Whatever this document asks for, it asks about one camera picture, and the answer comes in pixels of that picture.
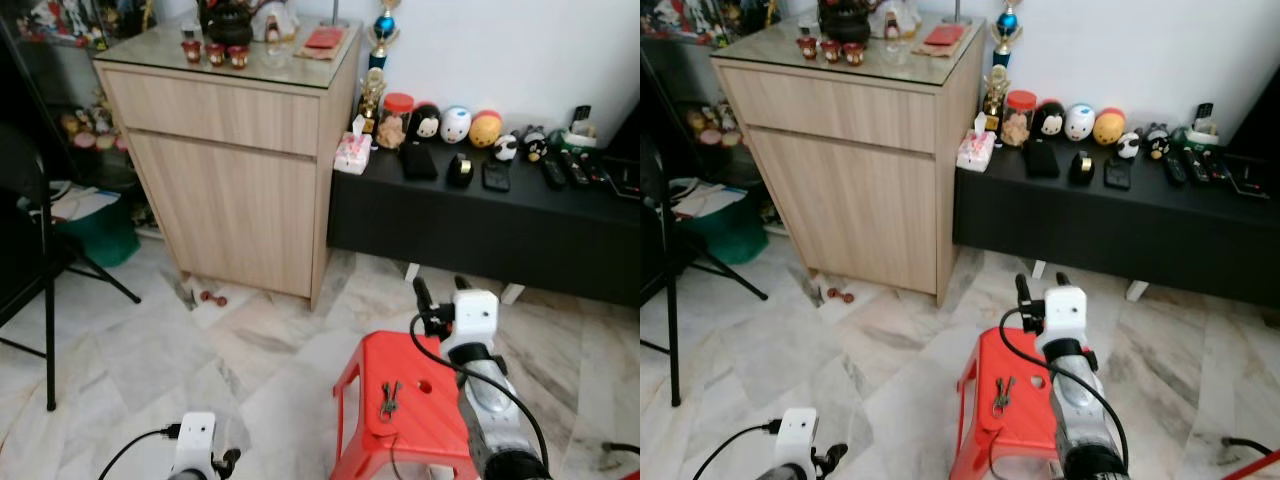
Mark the clear jar with red lid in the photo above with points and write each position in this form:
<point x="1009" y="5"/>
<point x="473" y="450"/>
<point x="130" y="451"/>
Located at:
<point x="394" y="125"/>
<point x="1019" y="122"/>

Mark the orange round plush toy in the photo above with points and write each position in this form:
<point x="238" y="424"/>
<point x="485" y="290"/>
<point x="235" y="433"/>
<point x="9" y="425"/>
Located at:
<point x="486" y="130"/>
<point x="1109" y="128"/>

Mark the blue and gold trophy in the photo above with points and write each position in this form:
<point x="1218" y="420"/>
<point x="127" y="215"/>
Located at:
<point x="1006" y="25"/>
<point x="383" y="30"/>

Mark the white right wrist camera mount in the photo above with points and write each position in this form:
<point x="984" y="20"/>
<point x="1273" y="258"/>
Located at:
<point x="1066" y="310"/>
<point x="475" y="312"/>

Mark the black remote control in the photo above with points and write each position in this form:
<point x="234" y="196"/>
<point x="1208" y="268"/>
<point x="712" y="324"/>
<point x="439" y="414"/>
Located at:
<point x="1175" y="170"/>
<point x="1198" y="165"/>
<point x="553" y="172"/>
<point x="577" y="168"/>

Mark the black handset on white stand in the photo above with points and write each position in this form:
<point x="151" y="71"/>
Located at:
<point x="581" y="122"/>
<point x="1204" y="120"/>

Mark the black wallet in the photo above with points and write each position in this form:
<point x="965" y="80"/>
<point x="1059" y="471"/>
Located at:
<point x="1041" y="160"/>
<point x="419" y="162"/>

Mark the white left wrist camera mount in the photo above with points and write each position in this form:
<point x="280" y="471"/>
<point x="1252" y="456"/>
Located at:
<point x="194" y="438"/>
<point x="797" y="435"/>

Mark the small red floor object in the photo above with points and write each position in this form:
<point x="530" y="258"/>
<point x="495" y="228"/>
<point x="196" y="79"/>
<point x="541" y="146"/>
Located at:
<point x="840" y="295"/>
<point x="213" y="298"/>

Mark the red plastic stool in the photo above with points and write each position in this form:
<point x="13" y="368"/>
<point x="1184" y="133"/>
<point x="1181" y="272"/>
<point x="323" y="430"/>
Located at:
<point x="420" y="435"/>
<point x="1025" y="432"/>

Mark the black tape dispenser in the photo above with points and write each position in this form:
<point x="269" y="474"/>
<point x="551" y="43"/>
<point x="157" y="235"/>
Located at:
<point x="1081" y="168"/>
<point x="460" y="170"/>

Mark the green bin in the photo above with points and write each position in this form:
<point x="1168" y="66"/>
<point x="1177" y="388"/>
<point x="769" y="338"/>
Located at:
<point x="730" y="235"/>
<point x="100" y="240"/>

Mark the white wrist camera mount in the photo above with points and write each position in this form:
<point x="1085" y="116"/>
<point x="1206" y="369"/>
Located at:
<point x="1066" y="310"/>
<point x="475" y="312"/>
<point x="797" y="435"/>
<point x="194" y="438"/>

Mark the dark key bunch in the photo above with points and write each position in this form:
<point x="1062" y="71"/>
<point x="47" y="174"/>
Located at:
<point x="389" y="398"/>
<point x="1003" y="395"/>

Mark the black teapot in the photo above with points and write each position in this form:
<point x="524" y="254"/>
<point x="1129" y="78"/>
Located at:
<point x="845" y="22"/>
<point x="225" y="22"/>

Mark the light wooden cabinet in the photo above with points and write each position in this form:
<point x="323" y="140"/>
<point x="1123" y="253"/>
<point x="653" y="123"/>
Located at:
<point x="230" y="200"/>
<point x="850" y="200"/>

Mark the red packet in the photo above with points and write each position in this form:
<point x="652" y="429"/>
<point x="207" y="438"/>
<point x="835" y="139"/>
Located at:
<point x="324" y="38"/>
<point x="944" y="36"/>

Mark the small red cup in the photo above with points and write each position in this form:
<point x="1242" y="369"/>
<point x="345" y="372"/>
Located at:
<point x="853" y="54"/>
<point x="807" y="49"/>
<point x="238" y="57"/>
<point x="831" y="52"/>
<point x="215" y="55"/>
<point x="191" y="52"/>

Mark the white round plush toy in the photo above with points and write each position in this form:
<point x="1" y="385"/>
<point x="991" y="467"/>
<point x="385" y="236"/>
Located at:
<point x="1080" y="122"/>
<point x="456" y="125"/>

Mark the small black and white plush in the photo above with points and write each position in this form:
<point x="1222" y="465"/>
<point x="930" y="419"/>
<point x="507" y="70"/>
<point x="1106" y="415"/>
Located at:
<point x="534" y="143"/>
<point x="1157" y="141"/>

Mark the clear drinking glass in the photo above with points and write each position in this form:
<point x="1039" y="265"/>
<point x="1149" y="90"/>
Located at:
<point x="275" y="54"/>
<point x="894" y="52"/>

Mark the small white panda plush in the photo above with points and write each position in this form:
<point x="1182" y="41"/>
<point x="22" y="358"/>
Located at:
<point x="1129" y="146"/>
<point x="507" y="148"/>

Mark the black round plush toy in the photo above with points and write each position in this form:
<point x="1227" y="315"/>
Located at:
<point x="427" y="122"/>
<point x="1049" y="120"/>

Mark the white house figurine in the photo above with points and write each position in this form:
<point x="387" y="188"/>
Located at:
<point x="896" y="18"/>
<point x="276" y="20"/>

